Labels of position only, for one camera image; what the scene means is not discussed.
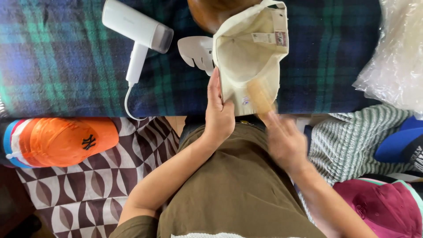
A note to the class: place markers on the cream baseball cap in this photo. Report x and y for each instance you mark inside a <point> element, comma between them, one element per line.
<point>246,56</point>

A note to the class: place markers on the white plastic cap shaper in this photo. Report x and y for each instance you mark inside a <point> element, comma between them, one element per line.
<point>196,53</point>

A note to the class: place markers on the blue green plaid blanket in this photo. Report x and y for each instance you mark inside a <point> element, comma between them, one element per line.
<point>66,59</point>

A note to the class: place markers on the black striped cap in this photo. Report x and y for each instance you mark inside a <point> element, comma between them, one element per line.
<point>417,157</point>

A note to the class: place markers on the green white striped cloth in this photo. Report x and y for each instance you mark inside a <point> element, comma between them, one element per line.
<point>343,142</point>

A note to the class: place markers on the person's right hand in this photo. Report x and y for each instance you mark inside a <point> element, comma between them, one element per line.
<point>285,142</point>

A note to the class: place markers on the blue baseball cap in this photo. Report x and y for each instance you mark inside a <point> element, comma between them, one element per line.
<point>396,142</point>

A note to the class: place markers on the person's olive green shirt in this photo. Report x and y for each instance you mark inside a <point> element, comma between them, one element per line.
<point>238,191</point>

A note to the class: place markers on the white garment steamer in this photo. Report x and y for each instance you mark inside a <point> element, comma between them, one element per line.
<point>138,33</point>

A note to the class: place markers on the brown white patterned rug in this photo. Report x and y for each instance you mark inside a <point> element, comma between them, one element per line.
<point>86,191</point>

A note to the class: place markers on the person's left hand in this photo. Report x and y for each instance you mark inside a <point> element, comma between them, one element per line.
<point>218,114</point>

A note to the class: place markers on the blue white striped cap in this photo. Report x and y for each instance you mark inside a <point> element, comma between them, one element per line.
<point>11,142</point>

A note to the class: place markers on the wooden brush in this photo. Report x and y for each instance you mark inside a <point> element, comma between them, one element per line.
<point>260,96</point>

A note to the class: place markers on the brown wooden head form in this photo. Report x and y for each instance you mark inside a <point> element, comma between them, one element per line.
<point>211,13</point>

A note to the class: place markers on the maroon baseball cap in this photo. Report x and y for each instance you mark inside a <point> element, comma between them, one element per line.
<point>383,208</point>

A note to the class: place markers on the clear plastic bag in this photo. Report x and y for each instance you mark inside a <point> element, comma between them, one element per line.
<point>395,53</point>

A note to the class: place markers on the orange baseball cap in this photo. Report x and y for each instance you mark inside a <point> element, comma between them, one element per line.
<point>66,140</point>

